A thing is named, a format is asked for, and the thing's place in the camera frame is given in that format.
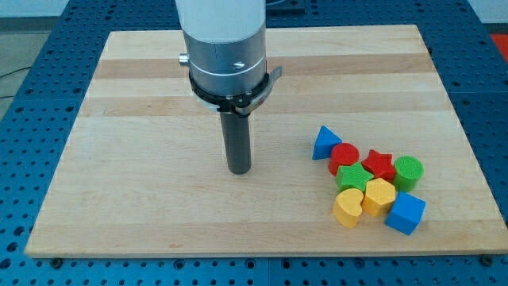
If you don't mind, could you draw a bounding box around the red star block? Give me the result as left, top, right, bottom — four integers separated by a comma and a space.
361, 149, 397, 183

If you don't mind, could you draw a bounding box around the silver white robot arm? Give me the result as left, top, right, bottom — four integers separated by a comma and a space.
175, 0, 283, 117

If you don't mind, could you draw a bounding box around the green star block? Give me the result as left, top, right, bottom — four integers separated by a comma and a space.
336, 162, 375, 192

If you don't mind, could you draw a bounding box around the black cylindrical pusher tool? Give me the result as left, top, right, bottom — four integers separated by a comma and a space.
220, 113, 251, 175

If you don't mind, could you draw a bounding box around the blue triangle block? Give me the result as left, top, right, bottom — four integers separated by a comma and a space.
312, 126, 342, 160

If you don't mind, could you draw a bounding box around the red cylinder block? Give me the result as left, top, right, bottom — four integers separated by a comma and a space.
328, 143, 360, 176

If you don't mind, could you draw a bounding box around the yellow heart block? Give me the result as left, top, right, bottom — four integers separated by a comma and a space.
333, 188, 364, 228

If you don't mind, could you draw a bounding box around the wooden work board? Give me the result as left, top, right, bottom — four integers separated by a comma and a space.
25, 25, 507, 258

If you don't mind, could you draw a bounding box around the yellow hexagon block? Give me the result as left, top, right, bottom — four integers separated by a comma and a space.
361, 178, 396, 217

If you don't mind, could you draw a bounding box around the green cylinder block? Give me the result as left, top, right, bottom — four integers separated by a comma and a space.
393, 156, 425, 192

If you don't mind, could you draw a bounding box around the blue cube block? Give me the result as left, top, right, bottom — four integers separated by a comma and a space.
384, 191, 426, 235

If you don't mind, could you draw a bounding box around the black cable on floor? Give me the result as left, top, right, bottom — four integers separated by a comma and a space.
0, 66, 32, 100

